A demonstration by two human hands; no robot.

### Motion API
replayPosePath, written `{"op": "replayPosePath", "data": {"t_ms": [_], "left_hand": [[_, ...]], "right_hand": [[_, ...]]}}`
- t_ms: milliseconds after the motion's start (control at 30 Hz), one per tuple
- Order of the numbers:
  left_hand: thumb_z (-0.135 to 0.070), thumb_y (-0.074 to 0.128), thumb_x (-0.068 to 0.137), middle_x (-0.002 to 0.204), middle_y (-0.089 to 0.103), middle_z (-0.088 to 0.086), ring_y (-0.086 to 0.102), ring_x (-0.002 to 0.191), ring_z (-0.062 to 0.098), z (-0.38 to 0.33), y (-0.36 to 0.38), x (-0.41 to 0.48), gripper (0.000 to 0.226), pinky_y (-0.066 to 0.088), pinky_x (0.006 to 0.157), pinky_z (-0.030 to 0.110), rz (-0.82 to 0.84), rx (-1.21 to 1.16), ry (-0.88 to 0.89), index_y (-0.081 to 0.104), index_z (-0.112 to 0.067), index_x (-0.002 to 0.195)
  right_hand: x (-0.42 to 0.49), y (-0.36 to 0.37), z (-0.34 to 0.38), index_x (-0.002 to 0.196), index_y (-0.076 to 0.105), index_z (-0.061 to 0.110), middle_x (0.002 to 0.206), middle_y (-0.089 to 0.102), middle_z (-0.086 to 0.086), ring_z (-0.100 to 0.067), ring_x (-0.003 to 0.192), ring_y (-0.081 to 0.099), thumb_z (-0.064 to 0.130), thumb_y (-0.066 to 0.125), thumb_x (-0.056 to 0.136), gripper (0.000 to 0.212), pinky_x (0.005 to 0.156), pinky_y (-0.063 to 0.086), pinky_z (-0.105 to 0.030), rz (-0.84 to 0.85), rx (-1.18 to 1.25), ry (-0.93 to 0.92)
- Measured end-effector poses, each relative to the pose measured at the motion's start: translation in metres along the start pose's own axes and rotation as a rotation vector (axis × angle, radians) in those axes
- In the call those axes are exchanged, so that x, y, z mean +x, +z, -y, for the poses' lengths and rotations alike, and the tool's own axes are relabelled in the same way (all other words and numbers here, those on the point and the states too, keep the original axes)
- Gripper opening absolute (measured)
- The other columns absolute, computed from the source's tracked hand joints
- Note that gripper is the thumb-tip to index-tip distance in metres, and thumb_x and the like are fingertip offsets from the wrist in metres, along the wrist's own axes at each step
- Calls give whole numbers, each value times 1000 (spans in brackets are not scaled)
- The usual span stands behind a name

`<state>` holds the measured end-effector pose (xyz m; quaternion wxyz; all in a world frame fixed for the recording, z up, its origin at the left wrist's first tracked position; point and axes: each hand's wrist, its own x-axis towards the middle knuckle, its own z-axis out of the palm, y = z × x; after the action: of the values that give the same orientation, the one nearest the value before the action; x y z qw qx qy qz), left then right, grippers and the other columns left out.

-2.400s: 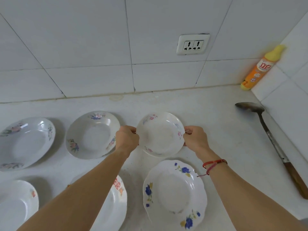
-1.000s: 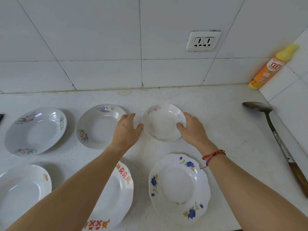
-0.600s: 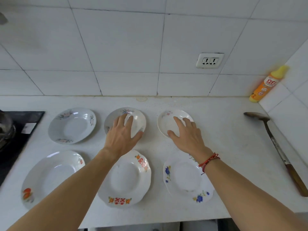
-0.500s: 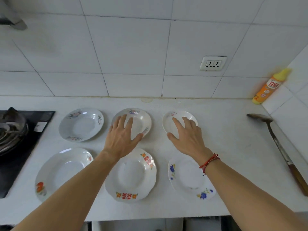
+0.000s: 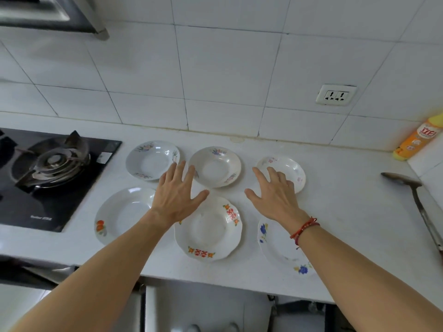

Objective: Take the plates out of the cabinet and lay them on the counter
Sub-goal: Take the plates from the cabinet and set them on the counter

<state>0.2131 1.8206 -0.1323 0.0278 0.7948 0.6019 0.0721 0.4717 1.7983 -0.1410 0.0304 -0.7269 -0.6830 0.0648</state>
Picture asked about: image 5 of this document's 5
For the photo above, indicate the white stone countertop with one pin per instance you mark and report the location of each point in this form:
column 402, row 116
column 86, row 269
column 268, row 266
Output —
column 346, row 210

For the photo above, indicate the scalloped blue flower plate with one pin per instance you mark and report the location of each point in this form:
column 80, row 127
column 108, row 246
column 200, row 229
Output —
column 277, row 248

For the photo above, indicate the person's left forearm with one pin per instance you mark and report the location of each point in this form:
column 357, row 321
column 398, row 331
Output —
column 93, row 283

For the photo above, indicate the large orange flower plate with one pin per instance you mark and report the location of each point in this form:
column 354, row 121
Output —
column 121, row 210

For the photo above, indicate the person's left hand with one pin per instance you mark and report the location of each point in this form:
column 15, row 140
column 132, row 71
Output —
column 173, row 200

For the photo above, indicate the white sneaker black laces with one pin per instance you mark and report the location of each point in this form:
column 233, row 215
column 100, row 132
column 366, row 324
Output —
column 233, row 327
column 193, row 328

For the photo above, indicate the white wall socket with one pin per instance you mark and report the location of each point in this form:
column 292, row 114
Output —
column 335, row 95

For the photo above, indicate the steel range hood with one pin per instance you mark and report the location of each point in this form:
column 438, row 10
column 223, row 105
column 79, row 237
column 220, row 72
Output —
column 52, row 13

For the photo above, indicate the scalloped red pattern plate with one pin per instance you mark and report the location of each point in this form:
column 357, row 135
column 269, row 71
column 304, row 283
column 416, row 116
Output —
column 207, row 231

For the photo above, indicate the small pink flower plate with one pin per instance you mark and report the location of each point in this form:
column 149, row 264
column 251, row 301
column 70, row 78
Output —
column 149, row 162

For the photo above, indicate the person's right hand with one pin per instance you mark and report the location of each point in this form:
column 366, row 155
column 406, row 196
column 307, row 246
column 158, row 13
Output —
column 278, row 200

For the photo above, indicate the orange yellow spray bottle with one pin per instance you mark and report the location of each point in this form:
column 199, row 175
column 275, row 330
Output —
column 417, row 138

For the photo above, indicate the small white plate pink flowers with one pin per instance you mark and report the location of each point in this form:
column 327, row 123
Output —
column 294, row 169

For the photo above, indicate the grey kitchen cabinet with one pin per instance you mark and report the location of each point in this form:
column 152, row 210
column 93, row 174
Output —
column 207, row 300

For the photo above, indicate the black glass gas stove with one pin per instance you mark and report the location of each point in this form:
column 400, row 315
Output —
column 52, row 207

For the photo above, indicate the person's right forearm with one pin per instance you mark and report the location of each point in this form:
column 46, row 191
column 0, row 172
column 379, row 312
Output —
column 367, row 283

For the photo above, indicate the blue pink flower plate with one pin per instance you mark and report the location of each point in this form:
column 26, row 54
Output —
column 216, row 167

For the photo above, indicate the grey built-in appliance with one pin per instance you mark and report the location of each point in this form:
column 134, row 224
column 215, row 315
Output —
column 31, row 269

